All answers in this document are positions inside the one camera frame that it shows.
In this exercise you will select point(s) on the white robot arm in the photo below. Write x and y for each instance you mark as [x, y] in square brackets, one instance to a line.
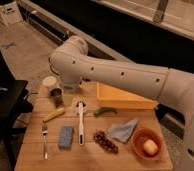
[170, 87]

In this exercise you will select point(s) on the metal cup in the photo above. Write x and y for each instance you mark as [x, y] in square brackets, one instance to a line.
[56, 95]

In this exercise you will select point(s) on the white plastic cup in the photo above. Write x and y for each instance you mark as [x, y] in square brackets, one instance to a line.
[50, 83]

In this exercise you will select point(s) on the yellow plastic bin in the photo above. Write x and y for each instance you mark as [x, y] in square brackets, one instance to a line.
[109, 96]

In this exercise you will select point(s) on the green pepper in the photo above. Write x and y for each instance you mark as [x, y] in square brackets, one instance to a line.
[102, 110]

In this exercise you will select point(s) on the dark grape bunch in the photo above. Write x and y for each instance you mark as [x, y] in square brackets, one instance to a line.
[106, 144]

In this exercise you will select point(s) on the grey blue cloth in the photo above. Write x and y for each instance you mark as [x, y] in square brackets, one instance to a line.
[122, 132]

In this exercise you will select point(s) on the blue sponge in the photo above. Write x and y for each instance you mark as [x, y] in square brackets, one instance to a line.
[65, 137]

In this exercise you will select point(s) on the silver fork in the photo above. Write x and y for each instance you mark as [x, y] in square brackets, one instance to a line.
[44, 134]

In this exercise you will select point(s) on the orange bowl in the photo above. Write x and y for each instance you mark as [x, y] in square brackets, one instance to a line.
[139, 137]

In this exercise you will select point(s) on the yellow apple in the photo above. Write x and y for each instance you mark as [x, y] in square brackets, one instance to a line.
[150, 147]

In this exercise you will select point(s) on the black chair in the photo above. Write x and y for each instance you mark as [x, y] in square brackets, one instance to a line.
[12, 104]

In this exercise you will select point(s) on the white cardboard box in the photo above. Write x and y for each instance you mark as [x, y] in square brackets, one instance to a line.
[10, 14]

